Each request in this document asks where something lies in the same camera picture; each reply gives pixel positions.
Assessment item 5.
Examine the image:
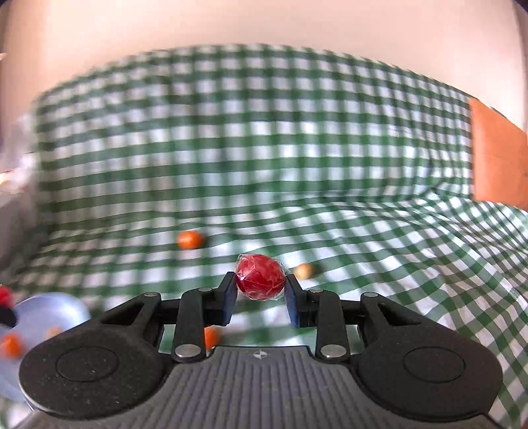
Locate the orange fruit on plate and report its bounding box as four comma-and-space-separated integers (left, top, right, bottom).
0, 332, 23, 359

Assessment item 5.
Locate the light blue plate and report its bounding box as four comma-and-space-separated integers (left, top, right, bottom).
1, 292, 89, 402

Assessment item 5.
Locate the green white checkered cloth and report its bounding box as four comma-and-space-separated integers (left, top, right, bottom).
1, 45, 527, 428

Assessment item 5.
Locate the large orange fruit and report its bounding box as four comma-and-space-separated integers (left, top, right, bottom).
204, 326, 221, 352

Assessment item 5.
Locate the small beige round fruit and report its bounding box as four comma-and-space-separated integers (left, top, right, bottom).
294, 263, 317, 281

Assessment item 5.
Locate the plastic-wrapped red fruit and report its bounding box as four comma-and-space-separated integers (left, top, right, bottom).
235, 254, 286, 301

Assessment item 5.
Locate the orange sofa cushion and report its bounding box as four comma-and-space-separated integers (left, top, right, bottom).
469, 97, 528, 210

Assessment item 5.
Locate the small orange tangerine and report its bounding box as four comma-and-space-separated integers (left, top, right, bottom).
176, 230, 205, 250

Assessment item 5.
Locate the small red fruit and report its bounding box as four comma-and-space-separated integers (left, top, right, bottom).
0, 285, 14, 308

